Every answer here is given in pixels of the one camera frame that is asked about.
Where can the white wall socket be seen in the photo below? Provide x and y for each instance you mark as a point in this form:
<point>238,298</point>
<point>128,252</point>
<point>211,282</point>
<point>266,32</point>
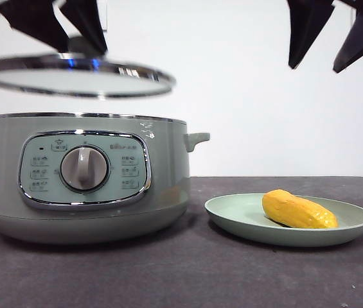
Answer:
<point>105,19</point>

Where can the pale green round plate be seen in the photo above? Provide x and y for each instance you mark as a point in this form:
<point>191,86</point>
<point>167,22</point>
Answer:
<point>239,211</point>

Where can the glass lid with green knob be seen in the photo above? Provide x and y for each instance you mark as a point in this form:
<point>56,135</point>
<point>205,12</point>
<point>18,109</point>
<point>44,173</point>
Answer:
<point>72,80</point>

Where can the yellow corn cob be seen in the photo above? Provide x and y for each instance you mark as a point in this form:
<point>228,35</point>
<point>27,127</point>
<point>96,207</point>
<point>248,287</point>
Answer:
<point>297,210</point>

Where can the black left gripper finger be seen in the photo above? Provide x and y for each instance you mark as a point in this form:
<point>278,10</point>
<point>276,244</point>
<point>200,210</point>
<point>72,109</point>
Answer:
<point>86,22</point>
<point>33,22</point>

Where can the pale green electric steamer pot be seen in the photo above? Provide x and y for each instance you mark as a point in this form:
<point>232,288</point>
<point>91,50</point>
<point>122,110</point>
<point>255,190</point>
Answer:
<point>165,179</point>

